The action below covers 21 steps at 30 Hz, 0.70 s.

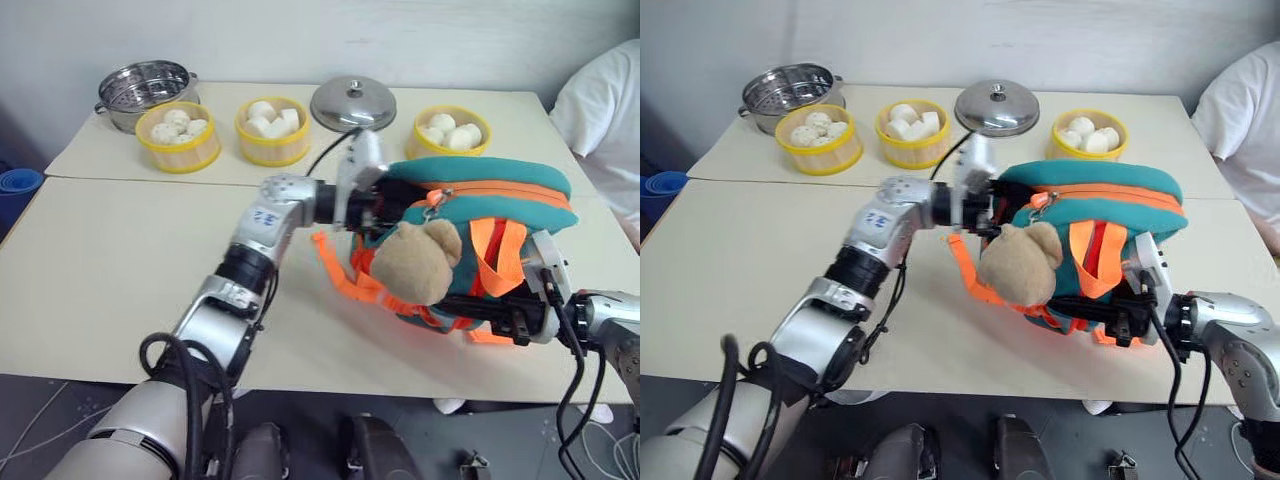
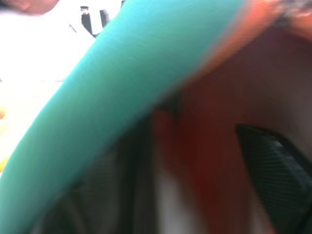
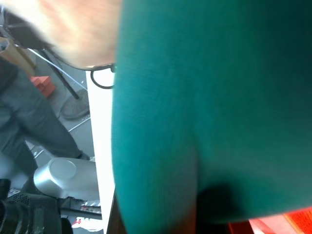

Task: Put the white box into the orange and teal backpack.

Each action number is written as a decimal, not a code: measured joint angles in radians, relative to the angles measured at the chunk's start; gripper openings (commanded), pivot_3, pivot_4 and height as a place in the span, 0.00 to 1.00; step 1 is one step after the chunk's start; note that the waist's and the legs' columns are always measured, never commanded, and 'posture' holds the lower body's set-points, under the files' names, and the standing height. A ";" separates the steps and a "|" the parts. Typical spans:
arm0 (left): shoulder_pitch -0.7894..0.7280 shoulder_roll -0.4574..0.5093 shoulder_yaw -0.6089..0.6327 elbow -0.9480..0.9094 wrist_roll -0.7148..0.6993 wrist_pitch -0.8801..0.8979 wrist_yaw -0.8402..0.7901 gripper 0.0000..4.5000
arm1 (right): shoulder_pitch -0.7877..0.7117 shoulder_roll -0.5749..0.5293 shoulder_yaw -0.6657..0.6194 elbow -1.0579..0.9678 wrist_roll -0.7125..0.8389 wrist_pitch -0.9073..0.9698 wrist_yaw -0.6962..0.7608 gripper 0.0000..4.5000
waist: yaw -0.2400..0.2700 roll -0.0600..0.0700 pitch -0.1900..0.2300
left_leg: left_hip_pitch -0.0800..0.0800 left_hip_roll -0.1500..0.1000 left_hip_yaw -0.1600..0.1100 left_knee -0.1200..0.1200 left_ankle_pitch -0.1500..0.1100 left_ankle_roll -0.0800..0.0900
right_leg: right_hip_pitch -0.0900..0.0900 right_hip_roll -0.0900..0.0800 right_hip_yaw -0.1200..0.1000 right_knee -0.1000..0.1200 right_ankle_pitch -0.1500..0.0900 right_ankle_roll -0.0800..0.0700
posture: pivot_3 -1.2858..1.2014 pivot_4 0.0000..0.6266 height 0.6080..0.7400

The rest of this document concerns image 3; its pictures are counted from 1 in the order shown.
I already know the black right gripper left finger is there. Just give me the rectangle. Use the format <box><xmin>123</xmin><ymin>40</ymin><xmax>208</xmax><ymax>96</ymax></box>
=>
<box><xmin>0</xmin><ymin>179</ymin><xmax>61</xmax><ymax>234</ymax></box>

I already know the black tray with items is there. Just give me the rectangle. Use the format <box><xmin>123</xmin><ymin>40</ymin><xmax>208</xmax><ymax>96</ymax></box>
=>
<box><xmin>59</xmin><ymin>196</ymin><xmax>101</xmax><ymax>216</ymax></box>

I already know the silver robot body part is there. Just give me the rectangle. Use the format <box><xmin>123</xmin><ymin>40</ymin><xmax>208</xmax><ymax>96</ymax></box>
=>
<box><xmin>33</xmin><ymin>157</ymin><xmax>99</xmax><ymax>198</ymax></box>

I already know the black cable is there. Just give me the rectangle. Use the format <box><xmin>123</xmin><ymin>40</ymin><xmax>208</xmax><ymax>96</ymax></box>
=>
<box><xmin>40</xmin><ymin>46</ymin><xmax>117</xmax><ymax>90</ymax></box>

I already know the round grey stand base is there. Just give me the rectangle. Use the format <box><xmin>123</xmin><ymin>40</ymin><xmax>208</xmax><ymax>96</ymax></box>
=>
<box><xmin>61</xmin><ymin>88</ymin><xmax>91</xmax><ymax>120</ymax></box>

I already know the person in dark grey clothes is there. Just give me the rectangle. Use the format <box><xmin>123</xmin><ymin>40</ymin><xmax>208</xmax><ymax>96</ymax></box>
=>
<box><xmin>0</xmin><ymin>57</ymin><xmax>90</xmax><ymax>177</ymax></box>

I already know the black stand pole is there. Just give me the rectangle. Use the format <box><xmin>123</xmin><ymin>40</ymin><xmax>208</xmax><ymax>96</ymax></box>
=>
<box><xmin>46</xmin><ymin>50</ymin><xmax>80</xmax><ymax>100</ymax></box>

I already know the brown cardboard box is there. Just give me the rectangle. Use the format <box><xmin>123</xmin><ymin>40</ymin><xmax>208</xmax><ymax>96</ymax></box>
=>
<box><xmin>0</xmin><ymin>38</ymin><xmax>37</xmax><ymax>73</ymax></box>

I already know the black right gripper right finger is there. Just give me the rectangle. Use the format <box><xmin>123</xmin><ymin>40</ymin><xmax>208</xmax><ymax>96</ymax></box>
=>
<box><xmin>196</xmin><ymin>184</ymin><xmax>246</xmax><ymax>234</ymax></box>

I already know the red and white packet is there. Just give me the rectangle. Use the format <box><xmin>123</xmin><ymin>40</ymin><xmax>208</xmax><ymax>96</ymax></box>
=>
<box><xmin>71</xmin><ymin>215</ymin><xmax>104</xmax><ymax>232</ymax></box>

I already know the teal green cloth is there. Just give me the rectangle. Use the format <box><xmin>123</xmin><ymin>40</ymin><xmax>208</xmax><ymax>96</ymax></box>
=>
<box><xmin>111</xmin><ymin>0</ymin><xmax>312</xmax><ymax>234</ymax></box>

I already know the orange red box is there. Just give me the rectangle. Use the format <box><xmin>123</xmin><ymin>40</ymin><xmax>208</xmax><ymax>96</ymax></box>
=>
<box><xmin>30</xmin><ymin>76</ymin><xmax>56</xmax><ymax>98</ymax></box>

